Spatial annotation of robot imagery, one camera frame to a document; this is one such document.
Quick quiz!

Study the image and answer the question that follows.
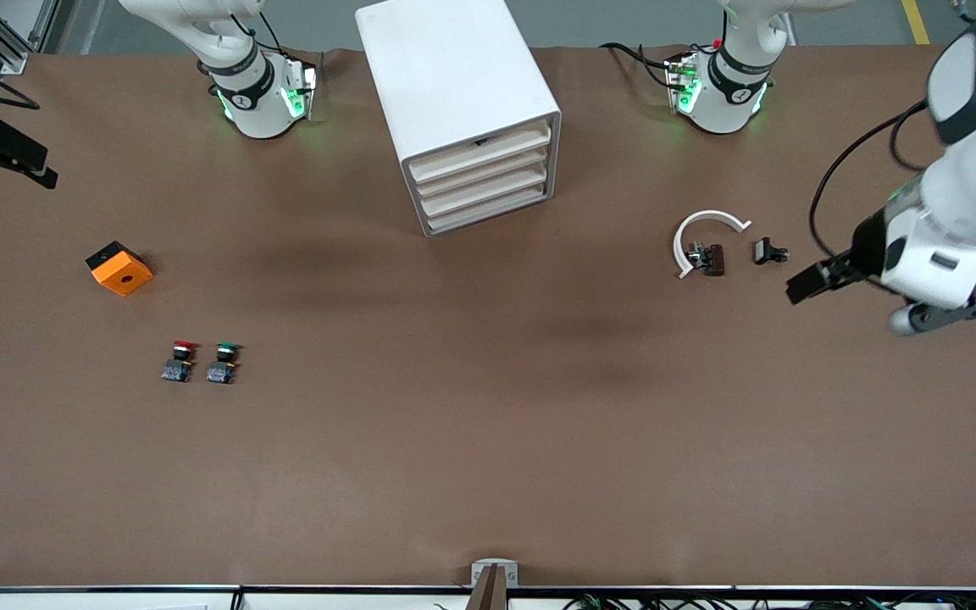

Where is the red push button switch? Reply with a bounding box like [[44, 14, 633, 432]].
[[161, 341, 199, 384]]

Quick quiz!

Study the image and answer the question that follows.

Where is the brown camera pole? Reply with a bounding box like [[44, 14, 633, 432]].
[[465, 566, 508, 610]]

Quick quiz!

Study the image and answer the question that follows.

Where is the green push button switch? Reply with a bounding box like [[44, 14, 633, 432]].
[[205, 341, 243, 385]]

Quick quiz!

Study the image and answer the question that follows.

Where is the white curved plastic ring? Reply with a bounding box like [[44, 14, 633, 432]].
[[673, 209, 753, 280]]

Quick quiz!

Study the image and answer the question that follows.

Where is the black arm base cable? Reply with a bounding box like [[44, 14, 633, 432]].
[[600, 41, 677, 91]]

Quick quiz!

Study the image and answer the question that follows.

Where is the aluminium frame profile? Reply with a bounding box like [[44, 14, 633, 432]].
[[0, 0, 61, 75]]

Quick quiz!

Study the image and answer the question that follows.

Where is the orange box with hole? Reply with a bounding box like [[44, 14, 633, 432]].
[[85, 241, 154, 297]]

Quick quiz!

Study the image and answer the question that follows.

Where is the grey metal bracket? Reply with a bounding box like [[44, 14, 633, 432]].
[[470, 559, 519, 588]]

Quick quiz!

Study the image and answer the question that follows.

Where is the brown black switch block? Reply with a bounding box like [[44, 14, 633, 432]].
[[687, 242, 726, 279]]

